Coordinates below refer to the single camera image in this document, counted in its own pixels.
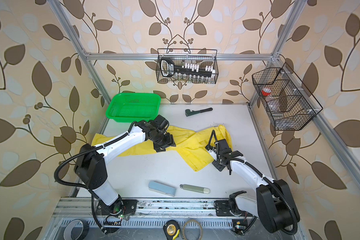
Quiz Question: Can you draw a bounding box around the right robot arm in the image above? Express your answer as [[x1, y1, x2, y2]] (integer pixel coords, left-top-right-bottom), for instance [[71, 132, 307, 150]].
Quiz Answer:
[[206, 131, 300, 236]]

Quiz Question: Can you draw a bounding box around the black tape roll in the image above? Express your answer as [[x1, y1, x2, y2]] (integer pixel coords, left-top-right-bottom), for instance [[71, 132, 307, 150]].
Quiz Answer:
[[63, 219, 90, 240]]

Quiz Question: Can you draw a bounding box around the back wire basket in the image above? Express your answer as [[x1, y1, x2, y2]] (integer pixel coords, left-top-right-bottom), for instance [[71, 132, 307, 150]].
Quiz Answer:
[[156, 48, 219, 85]]

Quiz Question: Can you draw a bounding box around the brown ring band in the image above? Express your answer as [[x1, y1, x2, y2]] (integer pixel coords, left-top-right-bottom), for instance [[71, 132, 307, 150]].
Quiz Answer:
[[182, 219, 203, 240]]

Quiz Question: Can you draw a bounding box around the pale green utility knife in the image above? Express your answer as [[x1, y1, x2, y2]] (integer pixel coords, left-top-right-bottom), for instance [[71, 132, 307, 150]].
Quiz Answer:
[[180, 184, 211, 194]]

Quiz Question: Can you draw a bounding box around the blue grey sharpening block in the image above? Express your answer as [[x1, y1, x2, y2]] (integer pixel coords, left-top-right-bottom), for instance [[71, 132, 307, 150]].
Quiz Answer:
[[148, 181, 177, 197]]

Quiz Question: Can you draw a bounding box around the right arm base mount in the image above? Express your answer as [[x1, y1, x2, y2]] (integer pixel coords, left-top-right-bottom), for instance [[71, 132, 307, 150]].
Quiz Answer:
[[214, 199, 253, 218]]

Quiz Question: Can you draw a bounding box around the side wire basket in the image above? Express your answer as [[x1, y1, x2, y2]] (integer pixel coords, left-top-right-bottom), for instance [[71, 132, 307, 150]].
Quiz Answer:
[[252, 63, 323, 131]]

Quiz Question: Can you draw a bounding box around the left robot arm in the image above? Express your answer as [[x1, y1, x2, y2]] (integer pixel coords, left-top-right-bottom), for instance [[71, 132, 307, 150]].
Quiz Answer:
[[54, 115, 176, 207]]

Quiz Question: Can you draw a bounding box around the yellow black tape measure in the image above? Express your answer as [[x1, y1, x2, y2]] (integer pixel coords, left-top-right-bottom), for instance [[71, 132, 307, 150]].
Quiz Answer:
[[163, 220, 181, 240]]

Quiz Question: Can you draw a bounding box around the green plastic basket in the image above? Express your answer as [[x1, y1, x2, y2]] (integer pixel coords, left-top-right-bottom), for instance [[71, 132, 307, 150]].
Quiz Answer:
[[106, 93, 161, 123]]

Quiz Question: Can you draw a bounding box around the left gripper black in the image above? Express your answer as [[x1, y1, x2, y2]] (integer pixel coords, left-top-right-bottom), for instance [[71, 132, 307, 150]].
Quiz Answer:
[[153, 130, 179, 151]]

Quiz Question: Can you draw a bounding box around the dark green pipe wrench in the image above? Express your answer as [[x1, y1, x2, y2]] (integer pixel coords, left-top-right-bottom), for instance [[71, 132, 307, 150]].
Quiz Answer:
[[185, 108, 213, 117]]

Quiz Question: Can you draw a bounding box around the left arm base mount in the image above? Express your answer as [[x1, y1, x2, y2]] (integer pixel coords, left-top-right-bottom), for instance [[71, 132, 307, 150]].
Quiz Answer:
[[96, 198, 138, 216]]

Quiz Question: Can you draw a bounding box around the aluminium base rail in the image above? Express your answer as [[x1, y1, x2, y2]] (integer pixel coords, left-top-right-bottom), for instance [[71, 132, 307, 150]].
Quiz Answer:
[[51, 196, 301, 219]]

